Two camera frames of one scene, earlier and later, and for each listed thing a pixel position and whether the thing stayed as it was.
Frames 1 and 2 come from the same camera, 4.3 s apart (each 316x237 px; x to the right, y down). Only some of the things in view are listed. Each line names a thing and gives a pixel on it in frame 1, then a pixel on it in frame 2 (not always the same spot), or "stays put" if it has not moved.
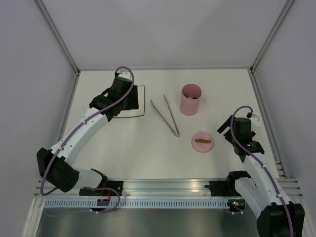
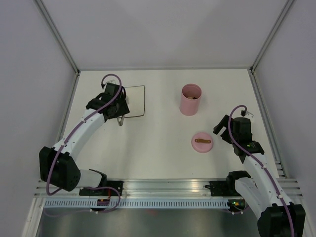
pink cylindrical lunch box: x=190 y=99 stays put
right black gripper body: x=253 y=133 stays put
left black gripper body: x=131 y=102 -> x=122 y=107
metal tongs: x=177 y=135 -> x=120 y=120
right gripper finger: x=228 y=136 stays put
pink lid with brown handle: x=202 y=142 stays put
